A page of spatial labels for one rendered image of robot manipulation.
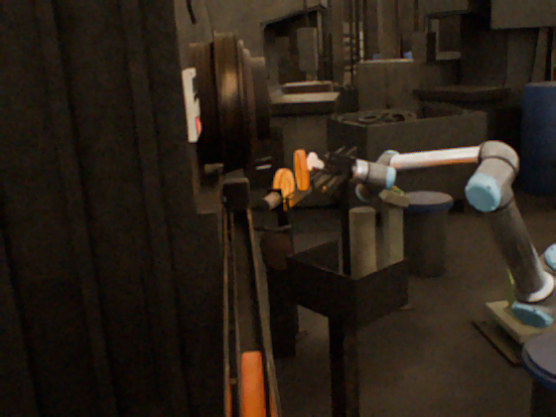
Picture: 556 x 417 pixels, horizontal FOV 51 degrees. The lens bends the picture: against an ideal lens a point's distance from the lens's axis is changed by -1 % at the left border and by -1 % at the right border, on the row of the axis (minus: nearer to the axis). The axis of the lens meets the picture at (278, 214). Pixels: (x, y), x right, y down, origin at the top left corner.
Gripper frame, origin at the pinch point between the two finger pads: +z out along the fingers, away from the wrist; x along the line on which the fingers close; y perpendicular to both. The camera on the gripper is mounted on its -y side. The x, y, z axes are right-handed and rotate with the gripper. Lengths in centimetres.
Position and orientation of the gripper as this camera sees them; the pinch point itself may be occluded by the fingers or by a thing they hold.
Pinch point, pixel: (301, 165)
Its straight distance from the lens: 224.5
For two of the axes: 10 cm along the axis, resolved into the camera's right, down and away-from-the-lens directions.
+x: 0.9, 2.5, -9.6
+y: 2.2, -9.5, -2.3
